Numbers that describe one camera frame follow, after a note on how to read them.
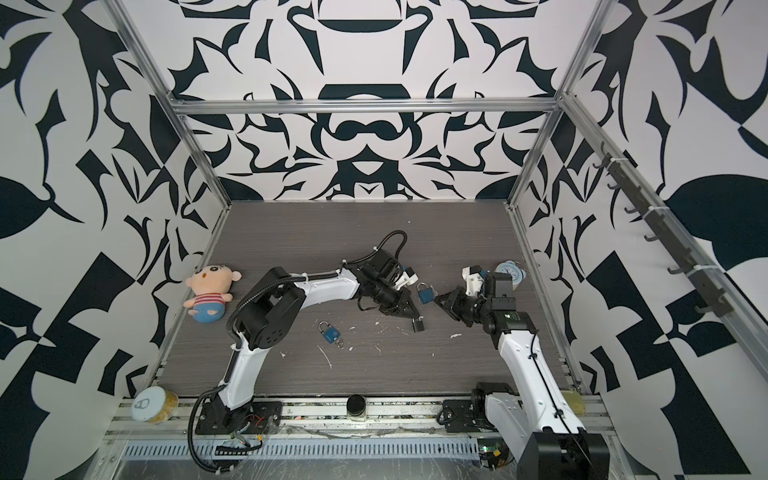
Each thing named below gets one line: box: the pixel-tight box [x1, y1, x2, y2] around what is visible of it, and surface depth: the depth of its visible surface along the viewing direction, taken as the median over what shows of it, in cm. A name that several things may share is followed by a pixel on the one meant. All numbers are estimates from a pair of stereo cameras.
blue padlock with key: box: [318, 320, 344, 349], surface depth 89 cm
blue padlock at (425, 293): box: [416, 282, 435, 304], surface depth 96 cm
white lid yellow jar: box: [131, 386, 179, 424], surface depth 74 cm
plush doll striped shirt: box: [183, 264, 242, 323], surface depth 91 cm
